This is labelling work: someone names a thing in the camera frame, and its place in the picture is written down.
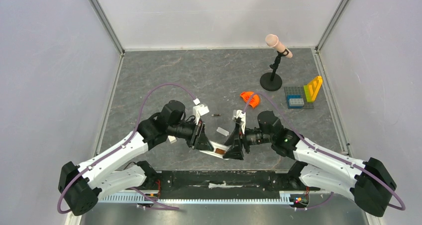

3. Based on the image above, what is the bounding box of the orange plastic basket piece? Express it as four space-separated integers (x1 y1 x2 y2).
240 91 261 109

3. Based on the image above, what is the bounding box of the orange AAA battery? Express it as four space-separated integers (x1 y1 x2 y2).
214 148 225 155

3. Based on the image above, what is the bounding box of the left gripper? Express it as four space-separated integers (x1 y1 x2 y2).
168 117 213 152

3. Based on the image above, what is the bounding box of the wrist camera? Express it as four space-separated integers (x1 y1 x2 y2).
193 98 210 125
232 110 246 134

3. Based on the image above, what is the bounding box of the yellow lego piece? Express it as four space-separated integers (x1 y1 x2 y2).
307 76 323 103

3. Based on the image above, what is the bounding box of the pink microphone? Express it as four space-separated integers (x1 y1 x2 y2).
265 34 293 58

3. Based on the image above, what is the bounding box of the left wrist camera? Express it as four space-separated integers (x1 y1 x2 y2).
193 98 210 125

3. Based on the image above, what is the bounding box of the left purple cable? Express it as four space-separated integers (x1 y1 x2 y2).
56 83 199 215

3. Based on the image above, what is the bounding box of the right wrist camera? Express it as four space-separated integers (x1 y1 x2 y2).
232 110 246 134

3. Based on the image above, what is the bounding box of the black microphone stand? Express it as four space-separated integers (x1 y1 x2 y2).
260 52 284 92

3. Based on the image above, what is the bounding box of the grey lego baseplate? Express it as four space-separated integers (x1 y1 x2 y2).
284 86 314 109

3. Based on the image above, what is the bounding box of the white cable duct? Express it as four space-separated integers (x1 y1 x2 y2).
99 192 294 206

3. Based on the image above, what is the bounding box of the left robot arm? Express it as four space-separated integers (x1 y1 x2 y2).
57 99 215 216

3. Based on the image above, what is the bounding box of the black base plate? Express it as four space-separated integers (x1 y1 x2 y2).
137 161 308 200

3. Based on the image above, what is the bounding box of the green lego brick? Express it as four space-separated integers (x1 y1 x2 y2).
304 85 315 103

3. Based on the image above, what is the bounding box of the blue lego brick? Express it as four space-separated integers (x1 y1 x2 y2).
286 95 305 109

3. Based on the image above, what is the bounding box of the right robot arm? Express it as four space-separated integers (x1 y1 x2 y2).
223 110 397 217

